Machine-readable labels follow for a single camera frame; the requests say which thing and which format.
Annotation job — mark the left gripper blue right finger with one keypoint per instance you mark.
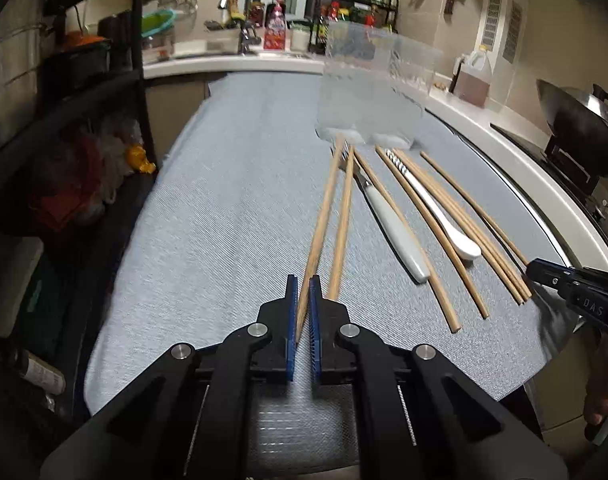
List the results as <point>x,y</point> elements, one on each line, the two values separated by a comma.
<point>330,363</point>

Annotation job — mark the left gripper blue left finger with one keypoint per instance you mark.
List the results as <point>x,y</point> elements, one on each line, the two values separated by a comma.
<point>275,361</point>

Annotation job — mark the white handled metal fork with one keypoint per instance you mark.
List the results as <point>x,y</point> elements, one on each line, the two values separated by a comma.
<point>399,236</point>

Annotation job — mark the white ceramic spoon striped handle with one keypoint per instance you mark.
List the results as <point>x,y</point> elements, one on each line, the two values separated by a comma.
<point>466,248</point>

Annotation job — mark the chrome kitchen faucet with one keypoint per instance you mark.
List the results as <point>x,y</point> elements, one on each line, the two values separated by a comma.
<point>238,14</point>

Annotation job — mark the right hand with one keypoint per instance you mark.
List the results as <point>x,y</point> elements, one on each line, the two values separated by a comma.
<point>596,400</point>

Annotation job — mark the grey woven table mat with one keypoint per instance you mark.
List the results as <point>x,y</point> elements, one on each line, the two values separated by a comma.
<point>231,215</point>

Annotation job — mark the black steel wok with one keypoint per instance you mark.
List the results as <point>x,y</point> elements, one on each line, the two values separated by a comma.
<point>579,122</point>

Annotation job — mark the clear plastic utensil container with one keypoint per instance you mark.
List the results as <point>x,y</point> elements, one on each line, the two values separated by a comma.
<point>374,86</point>

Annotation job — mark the plastic oil jug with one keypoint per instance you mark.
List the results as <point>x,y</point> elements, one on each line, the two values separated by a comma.
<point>472,76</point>

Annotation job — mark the black shelf unit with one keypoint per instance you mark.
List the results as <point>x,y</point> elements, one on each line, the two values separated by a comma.
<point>113,92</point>

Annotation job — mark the green plastic bowl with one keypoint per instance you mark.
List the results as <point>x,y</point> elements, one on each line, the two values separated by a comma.
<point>157,22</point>

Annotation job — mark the black spice rack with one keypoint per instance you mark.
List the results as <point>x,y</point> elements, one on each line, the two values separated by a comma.
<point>373,13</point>

